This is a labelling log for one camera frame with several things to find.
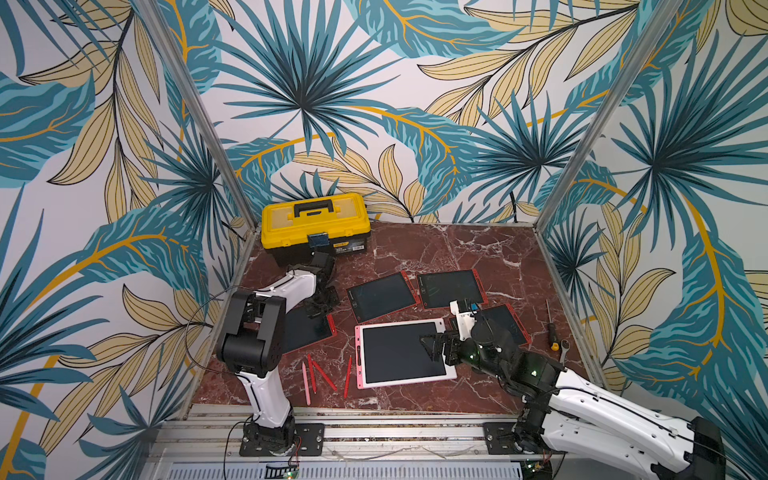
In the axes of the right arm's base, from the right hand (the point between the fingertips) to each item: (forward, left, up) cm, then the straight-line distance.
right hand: (430, 336), depth 74 cm
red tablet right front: (+13, -28, -18) cm, 36 cm away
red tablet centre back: (+22, +11, -17) cm, 30 cm away
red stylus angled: (0, +32, -16) cm, 36 cm away
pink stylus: (-6, +33, -16) cm, 37 cm away
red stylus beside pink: (-3, +32, -16) cm, 36 cm away
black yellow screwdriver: (+7, -41, -16) cm, 44 cm away
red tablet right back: (+24, -7, -16) cm, 29 cm away
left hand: (+16, +28, -15) cm, 36 cm away
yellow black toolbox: (+36, +40, +1) cm, 54 cm away
